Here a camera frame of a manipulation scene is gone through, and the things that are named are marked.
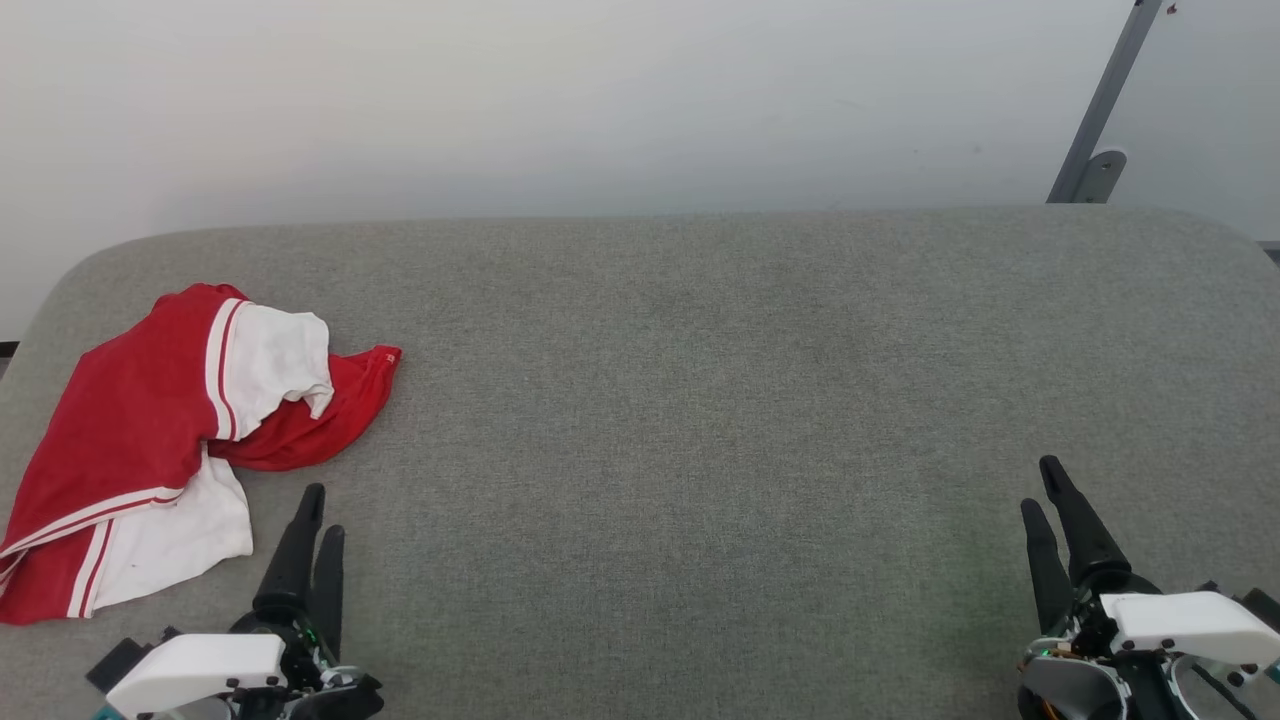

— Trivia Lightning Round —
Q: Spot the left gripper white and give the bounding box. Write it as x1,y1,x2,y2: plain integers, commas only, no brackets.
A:
86,484,385,720

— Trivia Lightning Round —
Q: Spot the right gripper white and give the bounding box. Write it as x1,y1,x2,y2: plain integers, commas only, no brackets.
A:
1021,455,1280,671

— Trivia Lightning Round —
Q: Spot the red and white shirt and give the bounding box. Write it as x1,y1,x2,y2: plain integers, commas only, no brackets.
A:
0,283,403,626

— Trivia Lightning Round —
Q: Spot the grey fabric sofa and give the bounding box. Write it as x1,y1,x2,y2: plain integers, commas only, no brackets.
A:
0,205,1280,720

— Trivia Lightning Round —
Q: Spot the grey metal bar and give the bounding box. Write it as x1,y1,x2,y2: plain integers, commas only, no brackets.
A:
1046,0,1166,204

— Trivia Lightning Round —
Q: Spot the grey metal bracket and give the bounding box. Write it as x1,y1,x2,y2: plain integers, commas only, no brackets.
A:
1075,149,1129,204

